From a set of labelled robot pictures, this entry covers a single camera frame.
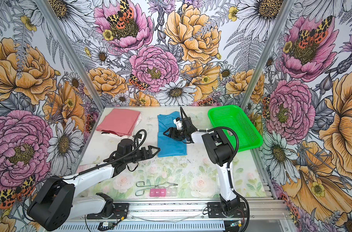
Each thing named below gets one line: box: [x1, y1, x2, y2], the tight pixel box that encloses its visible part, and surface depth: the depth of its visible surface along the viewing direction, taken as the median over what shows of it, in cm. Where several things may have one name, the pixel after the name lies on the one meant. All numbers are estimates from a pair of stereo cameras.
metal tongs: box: [134, 181, 179, 197], surface depth 84 cm
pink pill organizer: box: [149, 188, 177, 198], surface depth 81 cm
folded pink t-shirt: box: [95, 108, 141, 137], surface depth 111 cm
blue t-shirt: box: [157, 111, 188, 158], surface depth 99 cm
